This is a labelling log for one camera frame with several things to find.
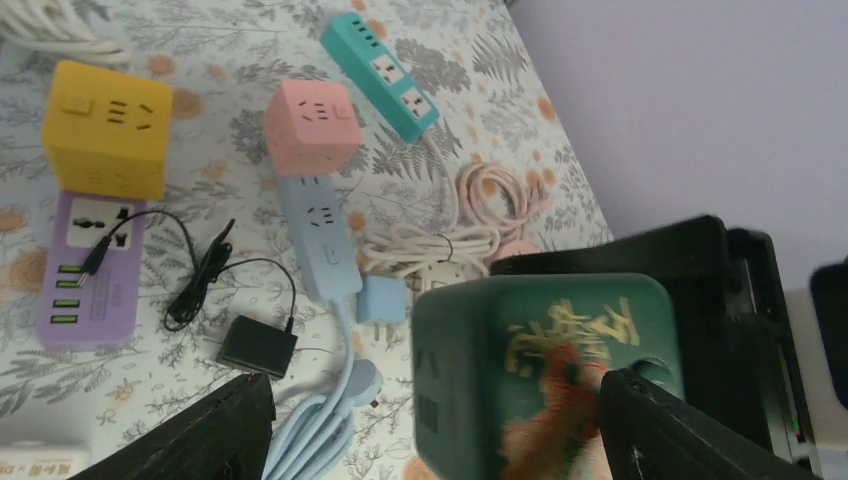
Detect light blue coiled cable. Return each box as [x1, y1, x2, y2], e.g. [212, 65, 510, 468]
[261, 298, 386, 480]

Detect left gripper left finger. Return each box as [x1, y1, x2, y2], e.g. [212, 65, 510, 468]
[74, 374, 275, 480]

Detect purple usb power strip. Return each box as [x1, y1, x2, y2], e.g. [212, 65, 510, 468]
[36, 190, 147, 351]

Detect white square socket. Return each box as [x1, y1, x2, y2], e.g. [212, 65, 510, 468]
[1, 441, 92, 480]

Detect pink coiled cable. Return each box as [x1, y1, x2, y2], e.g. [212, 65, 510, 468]
[455, 162, 551, 260]

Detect light blue power strip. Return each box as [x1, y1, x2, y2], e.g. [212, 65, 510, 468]
[278, 175, 363, 302]

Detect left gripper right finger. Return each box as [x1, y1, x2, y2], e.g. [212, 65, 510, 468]
[598, 369, 816, 480]

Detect teal power strip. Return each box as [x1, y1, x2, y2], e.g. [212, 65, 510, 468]
[320, 12, 440, 143]

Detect dark green cube socket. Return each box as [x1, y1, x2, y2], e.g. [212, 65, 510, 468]
[411, 273, 683, 479]

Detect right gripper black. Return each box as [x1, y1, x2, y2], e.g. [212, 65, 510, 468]
[492, 215, 824, 474]

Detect black charger with cable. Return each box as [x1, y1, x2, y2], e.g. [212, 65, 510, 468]
[77, 209, 297, 379]

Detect yellow cube power socket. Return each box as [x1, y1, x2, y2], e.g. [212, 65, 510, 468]
[41, 60, 173, 201]

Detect floral table cloth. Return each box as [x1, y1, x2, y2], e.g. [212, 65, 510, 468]
[1, 1, 610, 460]

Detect white cable bundle centre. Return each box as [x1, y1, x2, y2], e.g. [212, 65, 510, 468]
[357, 221, 501, 296]

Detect small light blue adapter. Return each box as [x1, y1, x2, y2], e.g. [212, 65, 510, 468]
[357, 274, 408, 341]

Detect pink cube power socket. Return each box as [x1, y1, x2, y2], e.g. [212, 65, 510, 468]
[262, 79, 363, 177]

